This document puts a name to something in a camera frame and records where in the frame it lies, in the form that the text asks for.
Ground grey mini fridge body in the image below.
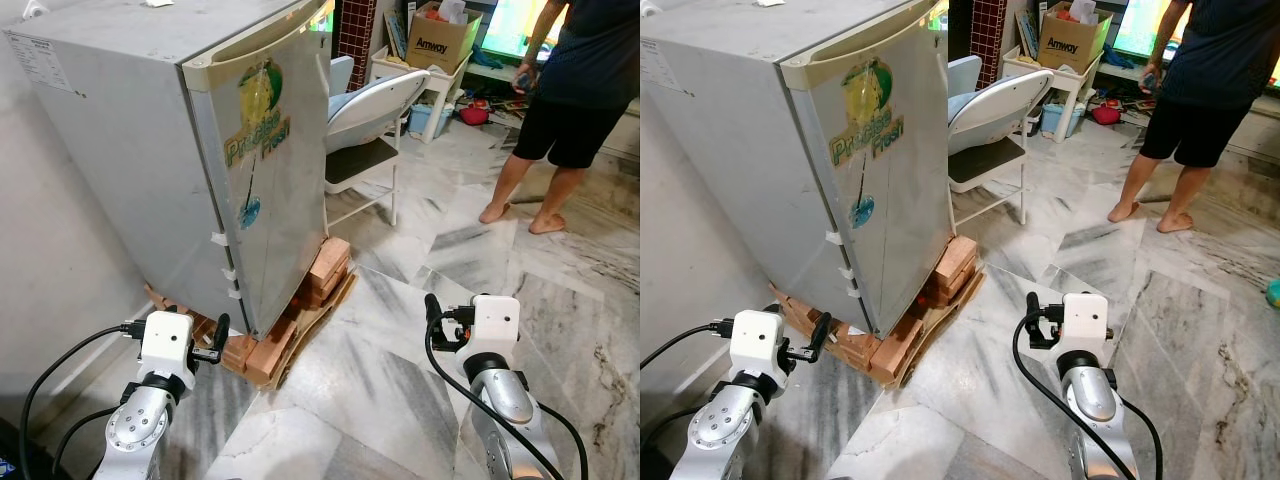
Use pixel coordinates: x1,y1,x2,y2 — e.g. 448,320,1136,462
640,0,926,323
3,0,313,323

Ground red brick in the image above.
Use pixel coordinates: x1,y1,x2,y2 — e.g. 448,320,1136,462
870,315,927,386
245,318,300,386
306,237,352,306
933,235,979,303
838,330,881,369
222,335,259,376

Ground light blue plastic basket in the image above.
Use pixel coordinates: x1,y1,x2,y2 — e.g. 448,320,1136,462
408,103,456,139
1040,103,1086,139

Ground white folding chair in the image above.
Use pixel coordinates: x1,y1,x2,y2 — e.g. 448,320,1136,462
945,55,1056,226
325,55,433,229

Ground white storage rack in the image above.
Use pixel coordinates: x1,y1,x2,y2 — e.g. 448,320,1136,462
1000,45,1101,143
370,48,471,144

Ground person in black shorts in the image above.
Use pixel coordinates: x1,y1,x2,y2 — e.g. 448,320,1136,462
478,0,641,236
1107,0,1280,234

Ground brown Amway cardboard box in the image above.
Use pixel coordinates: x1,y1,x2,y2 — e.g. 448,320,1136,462
405,3,483,74
1037,3,1113,73

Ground red tiled column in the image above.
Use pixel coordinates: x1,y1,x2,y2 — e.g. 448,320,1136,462
970,0,1009,89
335,0,379,91

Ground lit television screen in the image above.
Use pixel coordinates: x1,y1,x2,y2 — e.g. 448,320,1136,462
478,0,566,61
1112,0,1196,59

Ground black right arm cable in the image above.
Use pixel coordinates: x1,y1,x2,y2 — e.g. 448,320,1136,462
1011,315,1166,480
424,318,591,480

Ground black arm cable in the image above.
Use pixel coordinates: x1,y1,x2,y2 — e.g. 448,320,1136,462
1011,315,1166,480
18,320,147,480
640,320,737,371
424,318,591,480

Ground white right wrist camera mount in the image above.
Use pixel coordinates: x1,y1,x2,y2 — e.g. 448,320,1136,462
1060,292,1111,359
468,294,522,363

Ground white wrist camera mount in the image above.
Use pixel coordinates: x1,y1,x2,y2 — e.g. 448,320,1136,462
140,310,196,389
1060,292,1111,359
730,310,793,386
468,294,522,363

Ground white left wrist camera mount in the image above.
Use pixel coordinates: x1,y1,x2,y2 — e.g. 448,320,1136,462
140,310,196,389
730,310,793,386

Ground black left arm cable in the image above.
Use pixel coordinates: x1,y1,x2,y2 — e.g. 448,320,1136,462
640,320,737,371
18,320,147,480

